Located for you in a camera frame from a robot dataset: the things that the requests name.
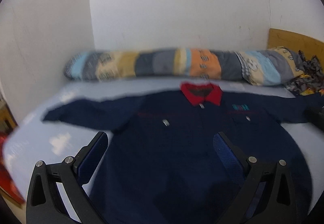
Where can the rolled patchwork quilt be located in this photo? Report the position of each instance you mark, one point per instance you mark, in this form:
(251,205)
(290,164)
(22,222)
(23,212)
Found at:
(177,63)

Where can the dark floral cloth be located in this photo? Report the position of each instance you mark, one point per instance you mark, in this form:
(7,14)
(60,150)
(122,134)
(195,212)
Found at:
(310,74)

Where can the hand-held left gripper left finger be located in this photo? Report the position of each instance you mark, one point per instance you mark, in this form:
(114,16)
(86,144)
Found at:
(89,157)

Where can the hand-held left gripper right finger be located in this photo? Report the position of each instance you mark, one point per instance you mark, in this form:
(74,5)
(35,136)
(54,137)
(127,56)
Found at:
(227,157)

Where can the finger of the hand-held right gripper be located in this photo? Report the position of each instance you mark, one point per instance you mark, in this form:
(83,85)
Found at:
(316,115)

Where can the navy jacket with red collar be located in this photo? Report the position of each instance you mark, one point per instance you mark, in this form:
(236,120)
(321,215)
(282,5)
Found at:
(177,143)

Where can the light blue cloud-print bed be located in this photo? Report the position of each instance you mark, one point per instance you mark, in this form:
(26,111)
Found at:
(45,143)

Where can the wooden headboard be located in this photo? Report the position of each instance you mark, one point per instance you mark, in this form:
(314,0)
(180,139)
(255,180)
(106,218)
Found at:
(296,40)

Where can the red plastic object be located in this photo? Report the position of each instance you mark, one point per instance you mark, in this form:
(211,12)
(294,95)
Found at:
(7,176)

